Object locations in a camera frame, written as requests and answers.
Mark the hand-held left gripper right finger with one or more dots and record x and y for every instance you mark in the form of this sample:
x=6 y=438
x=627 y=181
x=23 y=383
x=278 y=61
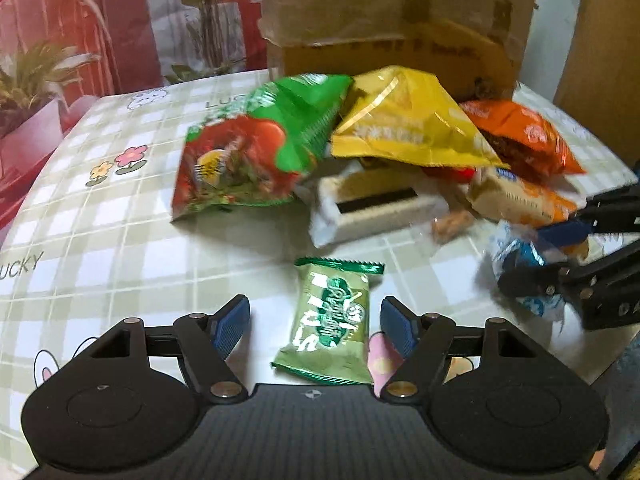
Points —
x=400 y=327

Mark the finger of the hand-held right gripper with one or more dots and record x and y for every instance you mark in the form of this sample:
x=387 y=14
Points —
x=562 y=234
x=530 y=282

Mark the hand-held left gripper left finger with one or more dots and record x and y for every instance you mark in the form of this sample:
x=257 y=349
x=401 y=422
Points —
x=230 y=327

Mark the blue white snack packet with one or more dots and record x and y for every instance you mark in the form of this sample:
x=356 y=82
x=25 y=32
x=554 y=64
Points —
x=515 y=250

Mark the small green snack packet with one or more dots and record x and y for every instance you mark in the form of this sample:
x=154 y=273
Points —
x=327 y=325

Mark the yellow snack bag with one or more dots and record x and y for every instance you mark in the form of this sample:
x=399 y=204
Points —
x=415 y=120

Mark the cardboard box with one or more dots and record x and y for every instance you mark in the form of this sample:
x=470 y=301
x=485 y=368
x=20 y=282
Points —
x=380 y=10

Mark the orange white cracker packet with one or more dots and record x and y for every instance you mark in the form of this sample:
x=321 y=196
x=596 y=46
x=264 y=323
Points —
x=520 y=195

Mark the brown candy in clear wrapper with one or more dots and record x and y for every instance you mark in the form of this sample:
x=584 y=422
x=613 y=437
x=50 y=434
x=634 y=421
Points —
x=452 y=225

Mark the orange snack bag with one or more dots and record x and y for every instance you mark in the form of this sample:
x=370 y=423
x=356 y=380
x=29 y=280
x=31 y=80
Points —
x=525 y=135

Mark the white wafer bar packet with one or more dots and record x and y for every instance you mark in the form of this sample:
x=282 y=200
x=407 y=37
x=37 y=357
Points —
x=370 y=210

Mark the small red packet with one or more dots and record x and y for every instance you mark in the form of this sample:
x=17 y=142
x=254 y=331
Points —
x=450 y=173

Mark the checkered tablecloth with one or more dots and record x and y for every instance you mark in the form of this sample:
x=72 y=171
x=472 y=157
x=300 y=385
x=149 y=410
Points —
x=125 y=240

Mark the green red snack bag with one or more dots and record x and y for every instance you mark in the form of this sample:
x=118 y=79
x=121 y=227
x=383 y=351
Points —
x=240 y=160

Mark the wooden board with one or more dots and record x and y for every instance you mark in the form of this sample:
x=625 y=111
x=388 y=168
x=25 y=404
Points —
x=600 y=35

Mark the printed wall poster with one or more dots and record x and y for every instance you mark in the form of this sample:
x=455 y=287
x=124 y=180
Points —
x=100 y=20

